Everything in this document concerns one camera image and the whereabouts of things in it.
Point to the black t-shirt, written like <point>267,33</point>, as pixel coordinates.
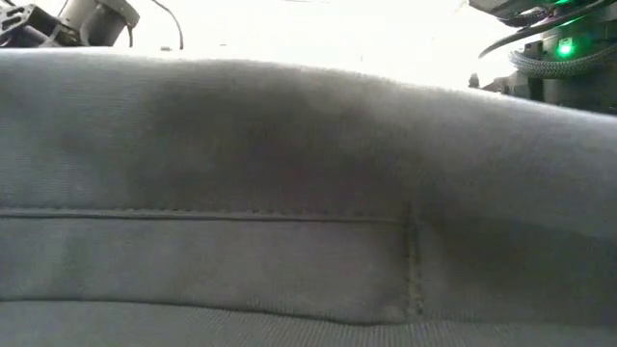
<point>289,193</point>

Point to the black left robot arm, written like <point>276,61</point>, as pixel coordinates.
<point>96,24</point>

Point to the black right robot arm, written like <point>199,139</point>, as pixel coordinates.
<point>578,72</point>

